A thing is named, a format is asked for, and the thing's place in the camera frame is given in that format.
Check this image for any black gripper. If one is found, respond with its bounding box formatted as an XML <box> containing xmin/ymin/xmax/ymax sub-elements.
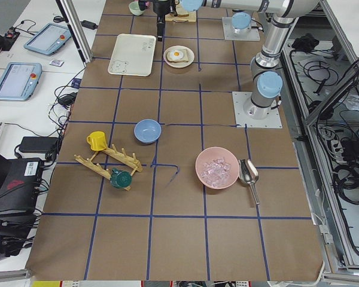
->
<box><xmin>153</xmin><ymin>0</ymin><xmax>171</xmax><ymax>41</ymax></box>

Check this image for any bread slice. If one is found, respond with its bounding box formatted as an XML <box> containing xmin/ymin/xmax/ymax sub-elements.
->
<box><xmin>176</xmin><ymin>4</ymin><xmax>189</xmax><ymax>17</ymax></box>
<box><xmin>166</xmin><ymin>49</ymin><xmax>188</xmax><ymax>63</ymax></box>

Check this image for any white round plate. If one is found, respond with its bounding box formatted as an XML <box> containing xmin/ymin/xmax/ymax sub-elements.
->
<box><xmin>163</xmin><ymin>45</ymin><xmax>195</xmax><ymax>69</ymax></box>

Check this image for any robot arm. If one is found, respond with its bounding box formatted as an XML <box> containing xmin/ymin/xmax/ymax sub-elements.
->
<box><xmin>232</xmin><ymin>10</ymin><xmax>264</xmax><ymax>33</ymax></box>
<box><xmin>180</xmin><ymin>1</ymin><xmax>318</xmax><ymax>120</ymax></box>

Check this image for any bread slice under egg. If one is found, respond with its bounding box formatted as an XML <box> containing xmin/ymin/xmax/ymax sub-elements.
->
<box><xmin>166</xmin><ymin>49</ymin><xmax>188</xmax><ymax>63</ymax></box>

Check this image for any green bowl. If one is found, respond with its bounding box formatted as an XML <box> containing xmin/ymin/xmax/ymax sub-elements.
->
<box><xmin>129</xmin><ymin>1</ymin><xmax>145</xmax><ymax>16</ymax></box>

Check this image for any wooden cutting board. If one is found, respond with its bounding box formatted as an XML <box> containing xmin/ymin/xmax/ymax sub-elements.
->
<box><xmin>165</xmin><ymin>1</ymin><xmax>196</xmax><ymax>23</ymax></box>

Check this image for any fried egg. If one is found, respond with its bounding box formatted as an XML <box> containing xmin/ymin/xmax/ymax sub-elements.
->
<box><xmin>166</xmin><ymin>50</ymin><xmax>185</xmax><ymax>62</ymax></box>

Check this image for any white rectangular tray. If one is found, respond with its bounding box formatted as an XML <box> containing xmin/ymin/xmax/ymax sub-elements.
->
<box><xmin>108</xmin><ymin>33</ymin><xmax>156</xmax><ymax>77</ymax></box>

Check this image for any blue bowl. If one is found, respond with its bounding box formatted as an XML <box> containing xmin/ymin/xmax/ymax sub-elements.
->
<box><xmin>134</xmin><ymin>119</ymin><xmax>162</xmax><ymax>144</ymax></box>

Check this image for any far teach pendant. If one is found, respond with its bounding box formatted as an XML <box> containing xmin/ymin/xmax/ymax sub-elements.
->
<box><xmin>23</xmin><ymin>23</ymin><xmax>71</xmax><ymax>56</ymax></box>

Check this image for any teach pendant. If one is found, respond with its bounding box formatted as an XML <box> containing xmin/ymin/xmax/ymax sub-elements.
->
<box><xmin>23</xmin><ymin>23</ymin><xmax>71</xmax><ymax>56</ymax></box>
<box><xmin>0</xmin><ymin>62</ymin><xmax>42</xmax><ymax>101</ymax></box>

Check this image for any yellow mug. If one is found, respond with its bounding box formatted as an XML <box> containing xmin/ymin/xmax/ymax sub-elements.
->
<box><xmin>86</xmin><ymin>131</ymin><xmax>108</xmax><ymax>151</ymax></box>

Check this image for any wooden mug rack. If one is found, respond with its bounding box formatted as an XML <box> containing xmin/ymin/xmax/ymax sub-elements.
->
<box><xmin>74</xmin><ymin>143</ymin><xmax>144</xmax><ymax>192</ymax></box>

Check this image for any near teach pendant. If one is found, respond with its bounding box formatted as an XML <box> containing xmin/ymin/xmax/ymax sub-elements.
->
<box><xmin>0</xmin><ymin>62</ymin><xmax>42</xmax><ymax>101</ymax></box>

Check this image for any pink bowl with ice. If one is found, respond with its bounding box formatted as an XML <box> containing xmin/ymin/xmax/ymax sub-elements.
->
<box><xmin>195</xmin><ymin>146</ymin><xmax>239</xmax><ymax>189</ymax></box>

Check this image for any green mug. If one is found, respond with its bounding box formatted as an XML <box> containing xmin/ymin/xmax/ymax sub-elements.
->
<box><xmin>110</xmin><ymin>168</ymin><xmax>132</xmax><ymax>188</ymax></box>

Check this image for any metal scoop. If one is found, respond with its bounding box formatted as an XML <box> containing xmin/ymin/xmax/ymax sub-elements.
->
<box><xmin>239</xmin><ymin>159</ymin><xmax>260</xmax><ymax>205</ymax></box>

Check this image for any black power adapter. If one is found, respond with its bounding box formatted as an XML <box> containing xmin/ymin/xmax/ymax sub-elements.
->
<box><xmin>19</xmin><ymin>136</ymin><xmax>57</xmax><ymax>154</ymax></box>

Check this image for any black computer box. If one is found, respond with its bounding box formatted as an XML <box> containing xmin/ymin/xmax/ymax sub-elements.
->
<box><xmin>0</xmin><ymin>155</ymin><xmax>44</xmax><ymax>218</ymax></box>

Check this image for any aluminium frame post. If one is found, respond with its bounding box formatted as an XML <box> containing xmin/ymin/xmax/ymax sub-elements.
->
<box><xmin>56</xmin><ymin>0</ymin><xmax>93</xmax><ymax>64</ymax></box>

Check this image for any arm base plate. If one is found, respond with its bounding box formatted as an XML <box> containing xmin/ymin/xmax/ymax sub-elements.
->
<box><xmin>232</xmin><ymin>91</ymin><xmax>282</xmax><ymax>129</ymax></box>
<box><xmin>222</xmin><ymin>17</ymin><xmax>260</xmax><ymax>42</ymax></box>

